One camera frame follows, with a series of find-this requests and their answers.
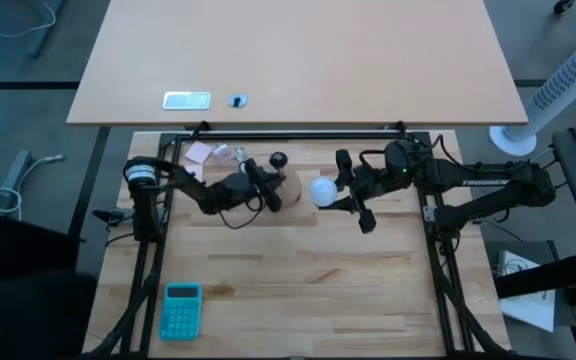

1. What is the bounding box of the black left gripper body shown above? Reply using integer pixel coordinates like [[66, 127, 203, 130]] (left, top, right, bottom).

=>
[[217, 172, 264, 209]]

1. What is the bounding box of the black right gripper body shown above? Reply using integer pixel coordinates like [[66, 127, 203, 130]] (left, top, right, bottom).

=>
[[350, 164, 394, 199]]

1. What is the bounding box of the wooden base table lamp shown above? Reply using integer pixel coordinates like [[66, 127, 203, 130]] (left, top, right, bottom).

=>
[[267, 151, 303, 207]]

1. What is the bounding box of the white lightbulb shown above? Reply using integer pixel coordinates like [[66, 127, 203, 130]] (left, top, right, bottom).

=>
[[308, 176, 340, 208]]

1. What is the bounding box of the clear plastic packet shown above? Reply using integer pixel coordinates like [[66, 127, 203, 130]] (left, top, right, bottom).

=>
[[211, 143, 235, 166]]

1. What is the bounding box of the pink sticky note pad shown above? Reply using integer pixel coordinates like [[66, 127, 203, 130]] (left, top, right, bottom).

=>
[[184, 141, 215, 166]]

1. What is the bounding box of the silver desk plate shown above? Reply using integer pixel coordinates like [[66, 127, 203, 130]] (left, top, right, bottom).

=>
[[162, 91, 213, 111]]

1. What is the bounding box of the beige desk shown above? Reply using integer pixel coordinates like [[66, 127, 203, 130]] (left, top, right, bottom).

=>
[[66, 0, 530, 126]]

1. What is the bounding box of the teal calculator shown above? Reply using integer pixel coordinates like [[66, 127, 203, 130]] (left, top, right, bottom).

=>
[[159, 282, 204, 343]]

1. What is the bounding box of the white paper sheet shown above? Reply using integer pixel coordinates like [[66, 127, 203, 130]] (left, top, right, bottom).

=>
[[497, 249, 558, 334]]

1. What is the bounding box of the white tower fan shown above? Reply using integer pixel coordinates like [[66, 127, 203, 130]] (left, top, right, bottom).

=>
[[487, 20, 576, 158]]

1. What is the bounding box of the grey desk leg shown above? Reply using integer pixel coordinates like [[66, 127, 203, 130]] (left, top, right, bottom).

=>
[[0, 149, 34, 211]]

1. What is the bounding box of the person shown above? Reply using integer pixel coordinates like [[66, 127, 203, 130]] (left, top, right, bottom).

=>
[[0, 205, 100, 360]]

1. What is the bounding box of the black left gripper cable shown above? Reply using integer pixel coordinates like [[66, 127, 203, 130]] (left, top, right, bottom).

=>
[[216, 197, 269, 232]]

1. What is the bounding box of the black aluminium table frame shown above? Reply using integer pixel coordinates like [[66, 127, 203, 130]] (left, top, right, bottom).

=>
[[83, 121, 512, 360]]

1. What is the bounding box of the black clamp mount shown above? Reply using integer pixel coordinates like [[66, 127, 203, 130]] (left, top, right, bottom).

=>
[[92, 208, 137, 228]]

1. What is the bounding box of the white floor cable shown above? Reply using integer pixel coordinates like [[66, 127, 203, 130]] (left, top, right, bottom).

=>
[[0, 153, 67, 222], [0, 0, 58, 40]]

